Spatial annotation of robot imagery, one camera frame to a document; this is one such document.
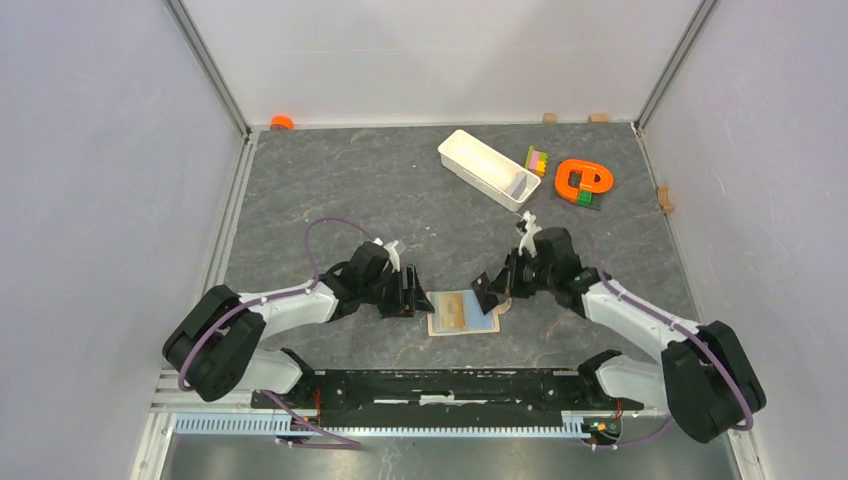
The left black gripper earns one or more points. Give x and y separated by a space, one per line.
403 304

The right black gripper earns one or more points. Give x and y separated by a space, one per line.
509 283

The beige card holder wallet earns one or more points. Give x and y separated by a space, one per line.
476 322

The gold credit card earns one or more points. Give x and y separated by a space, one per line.
449 311

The grey credit card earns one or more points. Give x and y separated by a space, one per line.
517 186

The white plastic bin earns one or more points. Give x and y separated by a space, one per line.
484 168

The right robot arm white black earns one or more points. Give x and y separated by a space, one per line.
698 373

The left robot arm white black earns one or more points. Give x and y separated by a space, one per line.
230 340

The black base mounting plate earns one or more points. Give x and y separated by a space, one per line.
465 398

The green block on plate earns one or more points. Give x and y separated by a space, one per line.
585 199

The pink yellow green block stack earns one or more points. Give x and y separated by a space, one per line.
536 161

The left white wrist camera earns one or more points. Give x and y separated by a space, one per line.
394 249

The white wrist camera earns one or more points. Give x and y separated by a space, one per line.
394 249
527 227

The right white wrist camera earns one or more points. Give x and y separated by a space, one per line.
527 227

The wooden block right wall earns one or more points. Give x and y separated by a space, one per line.
664 199

